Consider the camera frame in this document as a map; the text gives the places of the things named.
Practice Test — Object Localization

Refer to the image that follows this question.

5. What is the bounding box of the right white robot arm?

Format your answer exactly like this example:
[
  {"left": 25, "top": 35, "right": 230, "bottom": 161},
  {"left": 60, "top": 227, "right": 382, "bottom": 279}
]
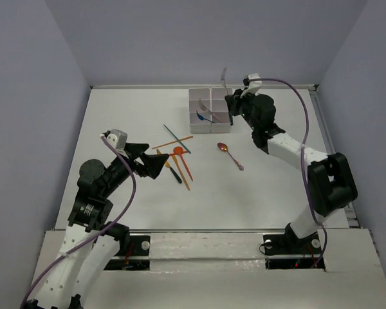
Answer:
[{"left": 225, "top": 89, "right": 358, "bottom": 252}]

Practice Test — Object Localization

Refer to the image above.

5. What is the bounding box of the orange chopstick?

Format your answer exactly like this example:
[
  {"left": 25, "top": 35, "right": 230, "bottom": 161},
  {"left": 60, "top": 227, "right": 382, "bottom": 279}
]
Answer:
[
  {"left": 151, "top": 135, "right": 194, "bottom": 149},
  {"left": 156, "top": 148, "right": 191, "bottom": 191}
]

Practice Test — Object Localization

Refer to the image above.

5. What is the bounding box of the orange chopstick lower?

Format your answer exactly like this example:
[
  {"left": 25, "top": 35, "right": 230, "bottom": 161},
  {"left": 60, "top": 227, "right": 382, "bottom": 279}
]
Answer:
[{"left": 156, "top": 148, "right": 191, "bottom": 191}]

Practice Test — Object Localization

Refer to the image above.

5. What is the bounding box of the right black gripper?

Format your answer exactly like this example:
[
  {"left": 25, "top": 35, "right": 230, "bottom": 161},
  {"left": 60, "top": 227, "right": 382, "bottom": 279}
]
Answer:
[{"left": 226, "top": 87, "right": 259, "bottom": 131}]

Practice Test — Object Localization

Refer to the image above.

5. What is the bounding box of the orange chopstick upper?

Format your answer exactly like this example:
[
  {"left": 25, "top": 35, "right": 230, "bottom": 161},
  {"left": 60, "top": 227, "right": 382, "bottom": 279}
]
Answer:
[{"left": 151, "top": 135, "right": 194, "bottom": 149}]

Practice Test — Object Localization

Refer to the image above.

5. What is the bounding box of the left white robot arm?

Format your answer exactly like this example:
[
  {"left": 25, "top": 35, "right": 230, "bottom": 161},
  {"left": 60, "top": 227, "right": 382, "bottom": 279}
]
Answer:
[{"left": 20, "top": 136, "right": 169, "bottom": 308}]

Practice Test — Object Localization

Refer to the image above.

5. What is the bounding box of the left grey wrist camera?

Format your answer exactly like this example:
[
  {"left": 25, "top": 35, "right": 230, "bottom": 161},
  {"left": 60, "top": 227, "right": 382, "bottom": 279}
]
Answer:
[{"left": 100, "top": 129, "right": 128, "bottom": 151}]

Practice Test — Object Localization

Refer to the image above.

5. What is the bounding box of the blue metal fork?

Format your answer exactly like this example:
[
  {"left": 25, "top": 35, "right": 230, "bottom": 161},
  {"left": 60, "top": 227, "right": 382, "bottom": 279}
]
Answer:
[{"left": 196, "top": 111, "right": 214, "bottom": 124}]

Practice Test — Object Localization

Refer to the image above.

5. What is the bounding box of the pink handled silver fork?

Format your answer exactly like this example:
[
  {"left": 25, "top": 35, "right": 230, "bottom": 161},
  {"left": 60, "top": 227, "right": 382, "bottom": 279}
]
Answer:
[{"left": 198, "top": 99, "right": 222, "bottom": 123}]

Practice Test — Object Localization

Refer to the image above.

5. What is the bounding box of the left white divided container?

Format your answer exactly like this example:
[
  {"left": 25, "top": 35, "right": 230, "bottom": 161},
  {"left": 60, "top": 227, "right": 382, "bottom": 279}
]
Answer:
[{"left": 188, "top": 88, "right": 212, "bottom": 134}]

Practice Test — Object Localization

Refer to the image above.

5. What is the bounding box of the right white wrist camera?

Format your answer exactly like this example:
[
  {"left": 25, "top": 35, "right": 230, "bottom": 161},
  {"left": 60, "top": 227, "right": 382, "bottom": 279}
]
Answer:
[{"left": 241, "top": 73, "right": 262, "bottom": 97}]

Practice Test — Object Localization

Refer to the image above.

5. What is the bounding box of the orange plastic spoon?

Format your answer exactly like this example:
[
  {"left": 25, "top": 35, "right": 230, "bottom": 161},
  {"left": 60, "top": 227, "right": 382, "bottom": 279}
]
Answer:
[{"left": 170, "top": 146, "right": 193, "bottom": 180}]

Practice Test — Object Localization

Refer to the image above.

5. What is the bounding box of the white divided container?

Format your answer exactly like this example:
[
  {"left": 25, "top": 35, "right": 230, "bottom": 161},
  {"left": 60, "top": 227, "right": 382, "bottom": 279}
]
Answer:
[
  {"left": 188, "top": 88, "right": 212, "bottom": 134},
  {"left": 210, "top": 88, "right": 232, "bottom": 133}
]

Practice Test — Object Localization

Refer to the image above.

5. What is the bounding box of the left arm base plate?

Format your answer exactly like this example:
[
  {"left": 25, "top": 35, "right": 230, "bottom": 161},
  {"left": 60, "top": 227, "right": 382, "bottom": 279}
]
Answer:
[{"left": 104, "top": 234, "right": 151, "bottom": 271}]

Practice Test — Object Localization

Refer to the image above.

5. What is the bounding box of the teal chopstick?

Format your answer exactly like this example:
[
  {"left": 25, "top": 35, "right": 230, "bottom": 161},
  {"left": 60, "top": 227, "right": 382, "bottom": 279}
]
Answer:
[{"left": 163, "top": 124, "right": 191, "bottom": 154}]

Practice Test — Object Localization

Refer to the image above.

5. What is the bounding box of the right white divided container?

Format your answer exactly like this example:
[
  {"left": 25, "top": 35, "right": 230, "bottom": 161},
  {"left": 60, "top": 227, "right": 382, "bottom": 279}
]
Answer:
[{"left": 210, "top": 88, "right": 232, "bottom": 133}]

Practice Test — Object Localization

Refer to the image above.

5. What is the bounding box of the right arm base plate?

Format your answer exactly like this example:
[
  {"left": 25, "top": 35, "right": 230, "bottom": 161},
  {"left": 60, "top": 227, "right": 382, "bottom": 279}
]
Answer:
[{"left": 259, "top": 233, "right": 326, "bottom": 270}]

